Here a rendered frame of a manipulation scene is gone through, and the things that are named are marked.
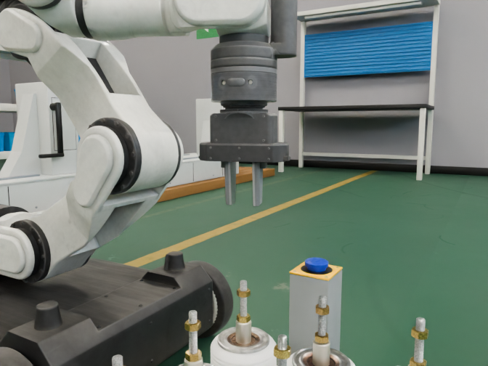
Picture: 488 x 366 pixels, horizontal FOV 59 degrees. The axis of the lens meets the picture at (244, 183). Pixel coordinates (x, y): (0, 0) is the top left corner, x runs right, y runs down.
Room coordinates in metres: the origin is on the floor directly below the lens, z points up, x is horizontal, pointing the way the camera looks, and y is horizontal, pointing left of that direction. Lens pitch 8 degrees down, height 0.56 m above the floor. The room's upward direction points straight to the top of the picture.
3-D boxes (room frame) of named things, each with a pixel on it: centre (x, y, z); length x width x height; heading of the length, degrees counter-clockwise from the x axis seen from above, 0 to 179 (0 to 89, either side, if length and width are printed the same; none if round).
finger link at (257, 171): (0.59, -0.02, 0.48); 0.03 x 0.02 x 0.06; 167
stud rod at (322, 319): (0.53, -0.10, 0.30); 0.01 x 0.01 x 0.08
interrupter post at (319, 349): (0.53, -0.10, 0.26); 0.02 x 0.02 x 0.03
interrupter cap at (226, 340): (0.59, 0.00, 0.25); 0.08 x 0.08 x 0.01
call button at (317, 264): (0.72, -0.12, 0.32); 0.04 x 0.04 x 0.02
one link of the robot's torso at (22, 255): (1.01, 0.49, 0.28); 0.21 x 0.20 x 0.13; 60
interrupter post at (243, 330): (0.59, 0.00, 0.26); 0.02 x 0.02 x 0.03
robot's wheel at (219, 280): (1.11, 0.12, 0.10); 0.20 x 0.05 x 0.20; 60
